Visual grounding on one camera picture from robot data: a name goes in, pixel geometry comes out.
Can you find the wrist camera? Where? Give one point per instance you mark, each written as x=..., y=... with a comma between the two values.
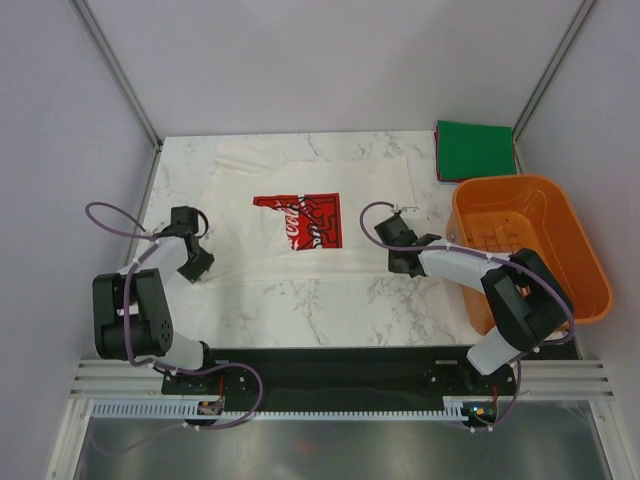
x=394, y=232
x=184, y=221

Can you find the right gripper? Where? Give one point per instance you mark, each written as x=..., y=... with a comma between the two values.
x=392, y=266

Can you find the orange plastic basket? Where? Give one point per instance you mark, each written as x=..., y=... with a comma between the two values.
x=503, y=214

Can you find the white coca-cola t-shirt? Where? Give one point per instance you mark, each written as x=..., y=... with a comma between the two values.
x=275, y=218

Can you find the folded green t-shirt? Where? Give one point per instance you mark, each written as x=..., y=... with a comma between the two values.
x=468, y=151

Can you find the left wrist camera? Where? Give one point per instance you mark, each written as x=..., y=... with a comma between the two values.
x=184, y=221

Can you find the left aluminium frame post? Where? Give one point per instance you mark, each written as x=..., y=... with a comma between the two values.
x=103, y=46

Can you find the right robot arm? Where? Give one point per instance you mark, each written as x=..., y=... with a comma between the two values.
x=526, y=302

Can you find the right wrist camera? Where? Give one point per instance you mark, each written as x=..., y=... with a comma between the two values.
x=394, y=232

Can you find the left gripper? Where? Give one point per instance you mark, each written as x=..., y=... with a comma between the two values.
x=205, y=262

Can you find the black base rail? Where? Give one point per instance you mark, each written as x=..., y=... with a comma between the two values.
x=332, y=379

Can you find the folded red t-shirt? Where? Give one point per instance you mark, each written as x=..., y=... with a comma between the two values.
x=436, y=146

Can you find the right aluminium frame post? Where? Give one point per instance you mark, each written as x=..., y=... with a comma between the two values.
x=577, y=23

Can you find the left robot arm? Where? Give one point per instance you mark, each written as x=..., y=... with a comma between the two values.
x=132, y=316

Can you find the white slotted cable duct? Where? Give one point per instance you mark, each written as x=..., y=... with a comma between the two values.
x=194, y=410

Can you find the aluminium frame post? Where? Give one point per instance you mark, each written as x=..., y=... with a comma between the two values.
x=103, y=46
x=577, y=23

